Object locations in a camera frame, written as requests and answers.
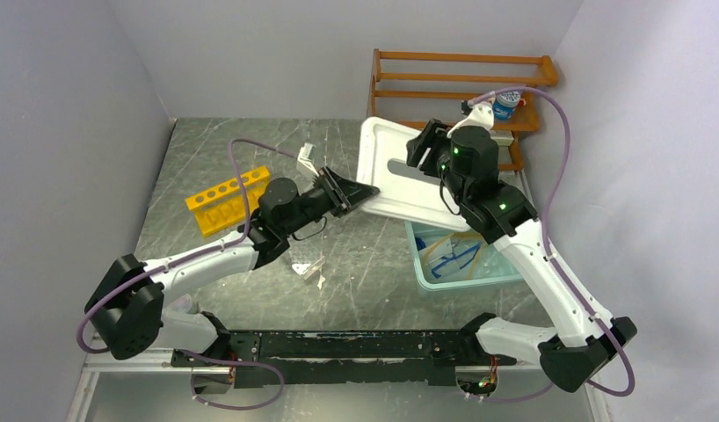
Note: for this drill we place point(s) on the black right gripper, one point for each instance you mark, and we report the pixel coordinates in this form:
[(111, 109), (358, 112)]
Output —
[(432, 135)]

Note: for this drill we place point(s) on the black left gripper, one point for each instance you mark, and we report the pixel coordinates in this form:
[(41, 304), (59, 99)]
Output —
[(350, 192)]

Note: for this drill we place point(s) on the white plastic bin lid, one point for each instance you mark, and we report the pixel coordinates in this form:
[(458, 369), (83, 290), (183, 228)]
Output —
[(405, 192)]

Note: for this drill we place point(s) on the tan rubber tubing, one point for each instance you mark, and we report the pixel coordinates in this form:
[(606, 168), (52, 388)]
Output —
[(456, 239)]

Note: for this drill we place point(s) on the white plastic zip bag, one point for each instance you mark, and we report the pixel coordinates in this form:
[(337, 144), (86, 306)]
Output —
[(441, 249)]

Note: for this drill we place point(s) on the blue safety glasses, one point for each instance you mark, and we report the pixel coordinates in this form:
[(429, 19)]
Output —
[(460, 258)]

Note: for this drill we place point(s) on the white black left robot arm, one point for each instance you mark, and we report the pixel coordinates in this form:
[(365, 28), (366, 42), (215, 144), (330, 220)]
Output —
[(126, 308)]

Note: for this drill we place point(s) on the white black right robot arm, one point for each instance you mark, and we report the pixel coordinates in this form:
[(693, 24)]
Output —
[(584, 337)]

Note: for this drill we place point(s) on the small white box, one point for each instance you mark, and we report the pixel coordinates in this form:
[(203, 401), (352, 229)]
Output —
[(503, 138)]

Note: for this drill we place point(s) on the blue white labelled jar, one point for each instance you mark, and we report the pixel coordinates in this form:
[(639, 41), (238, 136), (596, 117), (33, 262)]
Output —
[(505, 104)]

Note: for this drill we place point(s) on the orange wooden shelf rack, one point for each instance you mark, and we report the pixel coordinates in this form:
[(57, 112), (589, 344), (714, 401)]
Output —
[(427, 76)]

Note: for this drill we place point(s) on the clear plastic well plate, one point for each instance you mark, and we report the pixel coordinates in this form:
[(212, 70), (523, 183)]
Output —
[(306, 259)]

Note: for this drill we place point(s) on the yellow test tube rack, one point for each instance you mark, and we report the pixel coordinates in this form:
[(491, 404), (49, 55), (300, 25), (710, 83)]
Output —
[(221, 206)]

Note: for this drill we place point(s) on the clear glass beaker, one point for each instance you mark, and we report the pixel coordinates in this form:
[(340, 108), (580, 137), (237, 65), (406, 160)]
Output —
[(185, 304)]

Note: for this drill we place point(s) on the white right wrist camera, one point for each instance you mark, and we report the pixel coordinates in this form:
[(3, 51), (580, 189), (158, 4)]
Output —
[(481, 115)]

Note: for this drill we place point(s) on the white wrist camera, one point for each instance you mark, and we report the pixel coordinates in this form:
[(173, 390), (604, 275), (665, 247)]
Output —
[(304, 161), (481, 115)]

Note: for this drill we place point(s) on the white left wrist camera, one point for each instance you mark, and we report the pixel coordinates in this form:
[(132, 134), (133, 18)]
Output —
[(304, 161)]

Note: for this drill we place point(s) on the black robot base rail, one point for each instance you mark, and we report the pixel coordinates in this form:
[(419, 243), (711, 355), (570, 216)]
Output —
[(337, 357)]

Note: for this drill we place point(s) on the aluminium extrusion frame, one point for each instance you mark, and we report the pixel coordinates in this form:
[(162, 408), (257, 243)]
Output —
[(151, 362)]

